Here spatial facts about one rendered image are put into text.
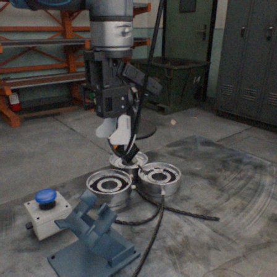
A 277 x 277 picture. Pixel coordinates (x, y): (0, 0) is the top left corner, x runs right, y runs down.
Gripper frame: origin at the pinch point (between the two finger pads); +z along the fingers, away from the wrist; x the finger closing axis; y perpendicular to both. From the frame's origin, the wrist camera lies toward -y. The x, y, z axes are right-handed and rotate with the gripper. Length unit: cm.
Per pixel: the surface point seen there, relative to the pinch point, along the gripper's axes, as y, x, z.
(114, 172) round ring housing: -1.1, -5.7, 9.9
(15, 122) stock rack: -57, -293, 87
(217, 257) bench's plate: -0.8, 24.7, 13.3
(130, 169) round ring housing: -4.7, -3.9, 9.4
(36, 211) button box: 19.7, -2.6, 8.8
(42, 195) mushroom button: 18.1, -2.5, 5.8
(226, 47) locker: -281, -148, 2
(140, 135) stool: -57, -59, 32
